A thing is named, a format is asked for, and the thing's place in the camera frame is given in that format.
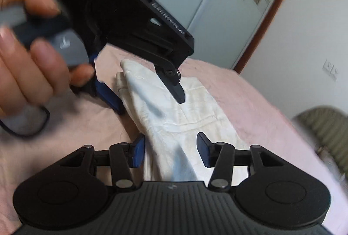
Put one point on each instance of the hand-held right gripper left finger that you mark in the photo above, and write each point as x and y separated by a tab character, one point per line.
108	96

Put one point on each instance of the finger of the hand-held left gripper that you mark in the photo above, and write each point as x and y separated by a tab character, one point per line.
204	149
137	152

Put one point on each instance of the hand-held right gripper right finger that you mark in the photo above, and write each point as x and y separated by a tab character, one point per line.
174	82

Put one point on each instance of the white embossed blanket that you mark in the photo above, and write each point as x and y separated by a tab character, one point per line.
168	126

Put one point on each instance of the person's left hand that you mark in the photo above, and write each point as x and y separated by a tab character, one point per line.
27	77

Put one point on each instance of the pink bed blanket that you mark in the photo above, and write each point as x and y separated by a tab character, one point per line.
258	104

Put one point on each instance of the olive striped padded headboard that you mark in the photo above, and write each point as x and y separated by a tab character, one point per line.
326	123

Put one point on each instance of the brown wooden door frame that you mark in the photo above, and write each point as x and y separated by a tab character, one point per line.
267	15

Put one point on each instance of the white wall outlet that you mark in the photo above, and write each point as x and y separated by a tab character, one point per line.
326	66
334	73

